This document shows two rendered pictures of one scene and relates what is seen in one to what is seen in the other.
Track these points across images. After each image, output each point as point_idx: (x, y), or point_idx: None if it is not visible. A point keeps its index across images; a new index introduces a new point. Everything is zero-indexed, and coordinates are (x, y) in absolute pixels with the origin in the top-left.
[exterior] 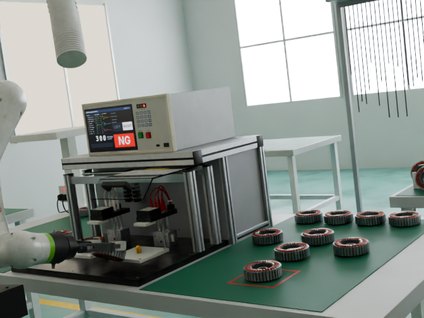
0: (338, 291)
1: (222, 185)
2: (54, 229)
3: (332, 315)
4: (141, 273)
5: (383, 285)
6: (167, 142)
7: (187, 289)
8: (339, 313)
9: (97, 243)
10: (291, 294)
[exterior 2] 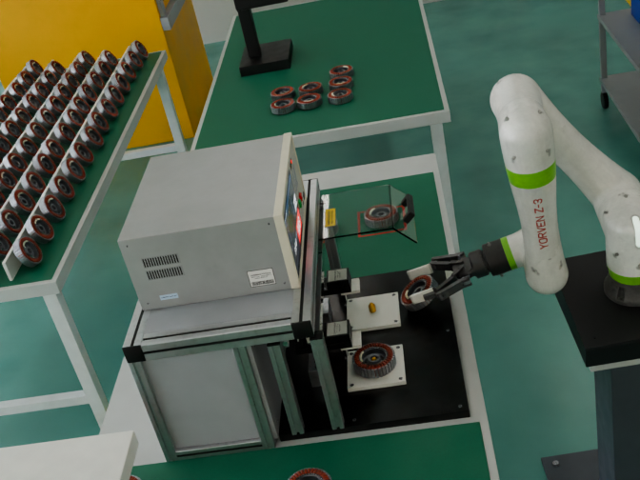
0: (393, 181)
1: None
2: (489, 242)
3: (435, 167)
4: None
5: (371, 173)
6: (303, 191)
7: (433, 239)
8: (430, 167)
9: (451, 254)
10: (411, 193)
